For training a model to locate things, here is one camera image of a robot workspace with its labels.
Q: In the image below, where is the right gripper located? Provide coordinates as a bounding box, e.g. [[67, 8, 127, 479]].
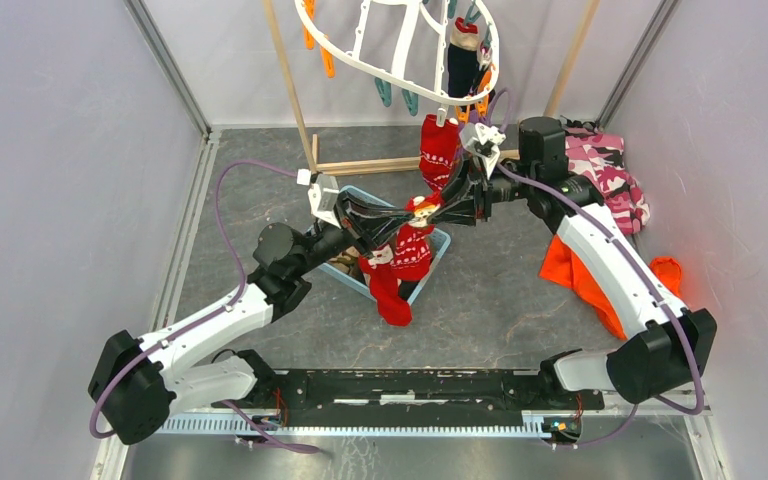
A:
[[425, 152, 536, 228]]

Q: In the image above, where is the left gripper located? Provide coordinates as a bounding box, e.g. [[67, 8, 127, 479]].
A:
[[292, 190, 415, 276]]

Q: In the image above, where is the red white patterned sock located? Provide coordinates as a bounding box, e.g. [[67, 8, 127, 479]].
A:
[[419, 114, 459, 192]]

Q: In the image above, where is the teal clothespin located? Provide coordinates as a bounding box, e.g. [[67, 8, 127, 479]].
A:
[[401, 89, 419, 117], [374, 77, 392, 108]]

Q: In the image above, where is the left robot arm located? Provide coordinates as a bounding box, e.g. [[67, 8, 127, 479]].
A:
[[88, 191, 425, 445]]

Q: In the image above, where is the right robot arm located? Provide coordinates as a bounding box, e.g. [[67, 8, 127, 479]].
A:
[[429, 117, 717, 415]]

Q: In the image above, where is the wooden hanger stand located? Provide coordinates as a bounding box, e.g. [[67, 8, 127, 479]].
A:
[[262, 1, 600, 176]]

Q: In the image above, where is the white round sock hanger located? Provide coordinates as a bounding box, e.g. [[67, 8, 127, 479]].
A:
[[294, 1, 500, 105]]

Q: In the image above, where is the tan sock in basket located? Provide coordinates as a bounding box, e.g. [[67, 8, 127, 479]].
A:
[[328, 249, 360, 276]]

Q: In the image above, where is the light blue laundry basket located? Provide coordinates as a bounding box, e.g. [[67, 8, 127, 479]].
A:
[[318, 185, 451, 305]]

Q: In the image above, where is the red sock in basket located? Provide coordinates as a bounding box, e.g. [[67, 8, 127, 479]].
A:
[[358, 245, 413, 327]]

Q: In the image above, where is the white clothespin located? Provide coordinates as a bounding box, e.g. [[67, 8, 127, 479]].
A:
[[435, 104, 448, 128]]

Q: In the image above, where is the orange clothespin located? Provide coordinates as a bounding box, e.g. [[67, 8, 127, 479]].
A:
[[455, 64, 496, 124]]

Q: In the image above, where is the orange cloth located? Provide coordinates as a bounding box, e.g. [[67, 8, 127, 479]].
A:
[[539, 235, 683, 340]]

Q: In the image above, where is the black hanging sock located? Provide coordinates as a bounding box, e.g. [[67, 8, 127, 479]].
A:
[[447, 40, 491, 98]]

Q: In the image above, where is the pink camouflage cloth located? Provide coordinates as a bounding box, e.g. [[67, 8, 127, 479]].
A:
[[565, 127, 650, 235]]

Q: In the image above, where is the beige red cuffed sock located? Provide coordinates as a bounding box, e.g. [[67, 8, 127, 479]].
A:
[[450, 17, 480, 52]]

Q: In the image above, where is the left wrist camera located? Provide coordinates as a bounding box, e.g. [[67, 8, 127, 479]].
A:
[[296, 169, 340, 227]]

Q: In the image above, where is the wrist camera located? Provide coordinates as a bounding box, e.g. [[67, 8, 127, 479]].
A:
[[459, 123, 506, 172], [296, 169, 340, 227]]

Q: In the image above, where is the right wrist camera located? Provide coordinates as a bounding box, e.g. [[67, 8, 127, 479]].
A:
[[459, 123, 506, 172]]

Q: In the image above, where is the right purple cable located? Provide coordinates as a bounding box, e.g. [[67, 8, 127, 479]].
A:
[[483, 87, 707, 450]]

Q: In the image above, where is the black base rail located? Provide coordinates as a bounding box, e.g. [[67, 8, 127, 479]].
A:
[[235, 369, 605, 428]]

